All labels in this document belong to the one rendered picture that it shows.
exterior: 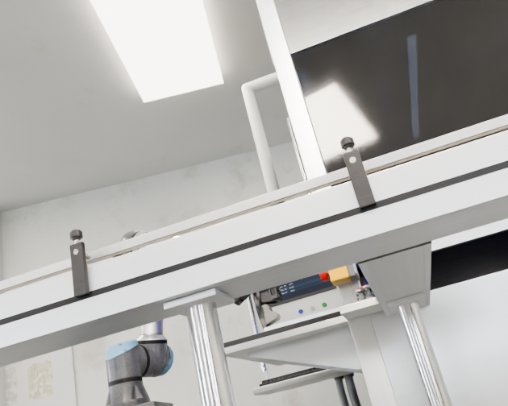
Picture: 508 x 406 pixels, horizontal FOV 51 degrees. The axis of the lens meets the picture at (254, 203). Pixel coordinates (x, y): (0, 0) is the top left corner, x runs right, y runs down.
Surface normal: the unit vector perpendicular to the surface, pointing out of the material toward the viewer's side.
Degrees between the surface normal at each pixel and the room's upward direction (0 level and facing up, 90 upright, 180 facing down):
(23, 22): 180
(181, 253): 90
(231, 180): 90
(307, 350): 90
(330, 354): 90
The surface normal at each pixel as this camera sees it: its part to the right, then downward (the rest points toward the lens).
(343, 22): -0.29, -0.32
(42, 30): 0.22, 0.90
